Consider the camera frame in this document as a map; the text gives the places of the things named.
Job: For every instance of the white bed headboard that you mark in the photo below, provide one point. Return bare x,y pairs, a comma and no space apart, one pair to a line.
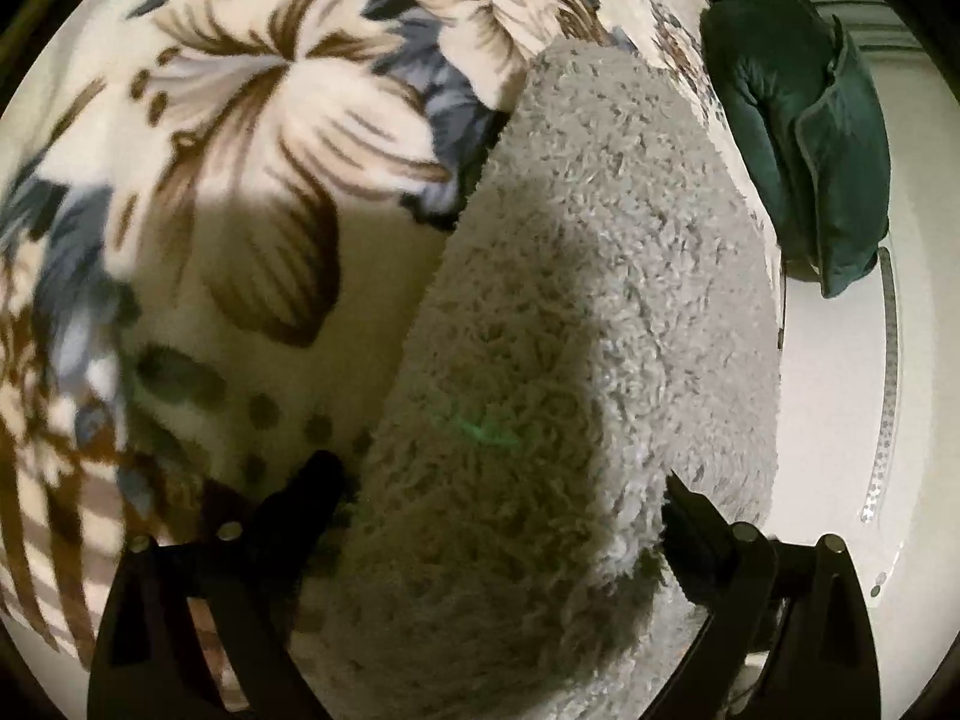
832,405

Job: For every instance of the grey fluffy blanket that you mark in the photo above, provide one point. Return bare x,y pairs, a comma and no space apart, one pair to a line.
570,315

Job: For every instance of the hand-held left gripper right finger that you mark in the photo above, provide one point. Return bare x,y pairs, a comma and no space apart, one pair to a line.
679,521

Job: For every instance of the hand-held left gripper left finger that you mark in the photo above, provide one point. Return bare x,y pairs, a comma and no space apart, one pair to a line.
315,489

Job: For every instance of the floral printed blanket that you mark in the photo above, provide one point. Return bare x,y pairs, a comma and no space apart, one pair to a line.
247,165

